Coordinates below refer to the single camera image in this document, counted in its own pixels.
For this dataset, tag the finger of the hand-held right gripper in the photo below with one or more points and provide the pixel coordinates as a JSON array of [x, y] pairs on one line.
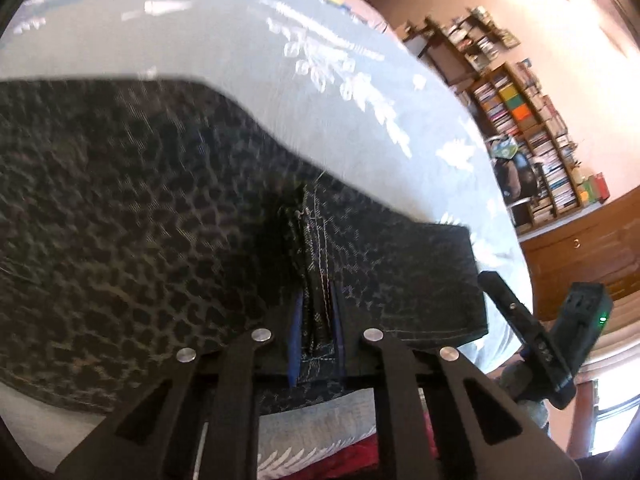
[[510, 305]]

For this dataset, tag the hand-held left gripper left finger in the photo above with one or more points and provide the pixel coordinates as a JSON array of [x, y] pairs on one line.
[[296, 345]]

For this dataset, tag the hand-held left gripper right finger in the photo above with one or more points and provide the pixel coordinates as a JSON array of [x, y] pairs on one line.
[[339, 345]]

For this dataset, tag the dark leopard print pants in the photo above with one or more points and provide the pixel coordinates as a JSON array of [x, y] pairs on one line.
[[125, 210]]

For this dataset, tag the wooden cabinet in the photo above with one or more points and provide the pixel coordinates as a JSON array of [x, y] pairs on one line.
[[580, 260]]

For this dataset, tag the bright window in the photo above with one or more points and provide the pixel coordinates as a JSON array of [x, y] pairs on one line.
[[617, 415]]

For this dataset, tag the red cloth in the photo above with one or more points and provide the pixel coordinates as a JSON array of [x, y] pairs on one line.
[[320, 460]]

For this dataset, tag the black bag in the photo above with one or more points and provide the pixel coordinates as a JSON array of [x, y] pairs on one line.
[[515, 175]]

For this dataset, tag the green box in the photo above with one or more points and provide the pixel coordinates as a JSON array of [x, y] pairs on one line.
[[588, 191]]

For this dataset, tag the red box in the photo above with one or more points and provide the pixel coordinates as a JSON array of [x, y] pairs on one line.
[[602, 186]]

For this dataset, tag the wooden bookshelf with books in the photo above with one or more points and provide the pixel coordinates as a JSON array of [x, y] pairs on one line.
[[545, 145]]

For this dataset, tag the wooden desk shelf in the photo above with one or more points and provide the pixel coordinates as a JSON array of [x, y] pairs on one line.
[[470, 40]]

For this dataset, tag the light grey patterned bedsheet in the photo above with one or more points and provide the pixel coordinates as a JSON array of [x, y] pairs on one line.
[[225, 35]]

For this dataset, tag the blue and yellow toy basket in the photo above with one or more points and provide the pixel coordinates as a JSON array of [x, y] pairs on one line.
[[336, 1]]

